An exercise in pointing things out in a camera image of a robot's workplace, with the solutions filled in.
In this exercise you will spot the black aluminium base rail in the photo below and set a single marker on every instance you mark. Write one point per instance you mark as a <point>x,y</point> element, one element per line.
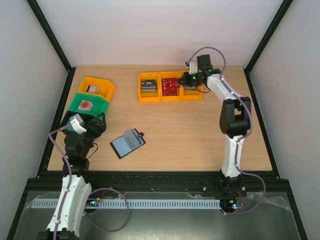
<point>159,181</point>

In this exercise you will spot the yellow bin with red cards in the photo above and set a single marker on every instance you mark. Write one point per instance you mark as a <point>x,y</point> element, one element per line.
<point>169,74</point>

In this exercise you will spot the black right rear frame post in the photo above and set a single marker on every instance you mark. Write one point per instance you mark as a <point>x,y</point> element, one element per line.
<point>279,15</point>

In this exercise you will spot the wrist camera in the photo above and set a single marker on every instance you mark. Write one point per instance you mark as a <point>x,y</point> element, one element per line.
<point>77,124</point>
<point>192,67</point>

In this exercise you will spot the black card holder wallet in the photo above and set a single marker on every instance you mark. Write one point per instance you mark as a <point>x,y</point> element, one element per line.
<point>127,143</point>

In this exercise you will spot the black left rear frame post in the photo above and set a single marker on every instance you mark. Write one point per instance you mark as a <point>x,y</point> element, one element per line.
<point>42,20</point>

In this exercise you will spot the green bin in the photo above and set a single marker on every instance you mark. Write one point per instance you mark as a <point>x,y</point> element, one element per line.
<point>100,105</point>

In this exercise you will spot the yellow bin left side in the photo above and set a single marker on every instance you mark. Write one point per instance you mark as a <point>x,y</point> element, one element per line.
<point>106,88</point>

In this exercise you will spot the white slotted cable duct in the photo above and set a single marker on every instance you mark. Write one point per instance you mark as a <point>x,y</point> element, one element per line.
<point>156,204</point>

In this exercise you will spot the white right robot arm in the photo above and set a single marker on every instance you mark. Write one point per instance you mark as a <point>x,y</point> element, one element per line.
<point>235,120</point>

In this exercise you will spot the blue card stack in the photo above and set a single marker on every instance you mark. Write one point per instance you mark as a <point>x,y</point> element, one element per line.
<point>192,88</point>

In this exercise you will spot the red round card stack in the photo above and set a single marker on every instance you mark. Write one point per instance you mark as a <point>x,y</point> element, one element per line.
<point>85,106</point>

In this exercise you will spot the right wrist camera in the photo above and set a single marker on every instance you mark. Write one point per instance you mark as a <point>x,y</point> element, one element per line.
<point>192,67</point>

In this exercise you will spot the yellow bin with blue cards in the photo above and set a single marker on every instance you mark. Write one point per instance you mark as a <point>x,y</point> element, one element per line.
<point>189,94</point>

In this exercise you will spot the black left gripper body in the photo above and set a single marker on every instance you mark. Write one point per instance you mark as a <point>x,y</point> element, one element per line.
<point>96,133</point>

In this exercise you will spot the yellow bin with black cards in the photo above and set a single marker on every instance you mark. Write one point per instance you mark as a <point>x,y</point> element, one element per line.
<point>147,97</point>

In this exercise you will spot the black frame post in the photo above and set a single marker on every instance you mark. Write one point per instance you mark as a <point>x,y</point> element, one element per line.
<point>42,20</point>
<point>279,15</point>

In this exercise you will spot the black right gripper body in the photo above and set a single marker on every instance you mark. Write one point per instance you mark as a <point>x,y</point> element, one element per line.
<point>184,79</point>

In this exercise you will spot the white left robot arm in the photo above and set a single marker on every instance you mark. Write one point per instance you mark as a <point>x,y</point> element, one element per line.
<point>66,220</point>

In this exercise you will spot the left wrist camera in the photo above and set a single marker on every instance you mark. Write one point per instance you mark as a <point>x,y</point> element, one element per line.
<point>77,124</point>

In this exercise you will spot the black card stack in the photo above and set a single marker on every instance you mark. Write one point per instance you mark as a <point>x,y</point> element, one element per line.
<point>148,85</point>

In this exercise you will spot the teal card stack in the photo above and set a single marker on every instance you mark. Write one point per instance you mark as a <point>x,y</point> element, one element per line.
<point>68,129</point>

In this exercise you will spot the silver card stack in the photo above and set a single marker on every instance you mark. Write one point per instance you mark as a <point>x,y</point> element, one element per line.
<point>92,89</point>

